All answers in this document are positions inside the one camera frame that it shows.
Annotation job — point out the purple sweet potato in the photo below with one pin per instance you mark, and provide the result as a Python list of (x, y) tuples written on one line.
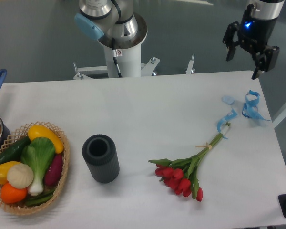
[(53, 174)]

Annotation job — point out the green bok choy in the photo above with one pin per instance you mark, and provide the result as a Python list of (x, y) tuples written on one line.
[(38, 155)]

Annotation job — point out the dark green cucumber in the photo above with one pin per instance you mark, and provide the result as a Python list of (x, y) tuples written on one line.
[(14, 151)]

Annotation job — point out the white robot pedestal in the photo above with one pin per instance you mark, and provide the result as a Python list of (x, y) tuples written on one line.
[(127, 62)]

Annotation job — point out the orange fruit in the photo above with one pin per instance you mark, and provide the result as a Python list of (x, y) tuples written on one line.
[(11, 195)]

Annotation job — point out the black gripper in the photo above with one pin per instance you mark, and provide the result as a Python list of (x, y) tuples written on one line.
[(256, 27)]

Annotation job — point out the yellow bell pepper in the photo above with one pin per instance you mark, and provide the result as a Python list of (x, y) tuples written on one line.
[(4, 168)]

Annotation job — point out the blue ribbon on stems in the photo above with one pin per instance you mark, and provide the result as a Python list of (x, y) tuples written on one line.
[(222, 125)]

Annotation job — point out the yellow squash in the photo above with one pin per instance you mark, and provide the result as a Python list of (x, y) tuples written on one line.
[(41, 131)]

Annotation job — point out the green bean pod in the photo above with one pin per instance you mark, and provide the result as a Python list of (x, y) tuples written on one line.
[(39, 199)]

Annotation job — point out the white metal base frame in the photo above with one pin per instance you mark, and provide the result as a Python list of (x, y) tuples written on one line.
[(147, 69)]

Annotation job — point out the dark grey ribbed vase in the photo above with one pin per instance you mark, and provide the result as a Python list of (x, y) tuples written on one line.
[(100, 155)]

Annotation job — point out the light blue paper scrap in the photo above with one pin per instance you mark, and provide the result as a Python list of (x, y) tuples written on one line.
[(228, 100)]

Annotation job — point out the blue curled ribbon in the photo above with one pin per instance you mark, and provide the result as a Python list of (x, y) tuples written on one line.
[(250, 109)]

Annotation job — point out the cream garlic bulb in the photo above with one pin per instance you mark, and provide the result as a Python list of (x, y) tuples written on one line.
[(20, 176)]

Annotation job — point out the red tulip bouquet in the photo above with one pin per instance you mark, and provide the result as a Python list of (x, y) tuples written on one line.
[(180, 175)]

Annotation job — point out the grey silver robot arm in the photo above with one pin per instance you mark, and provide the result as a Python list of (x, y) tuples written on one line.
[(121, 31)]

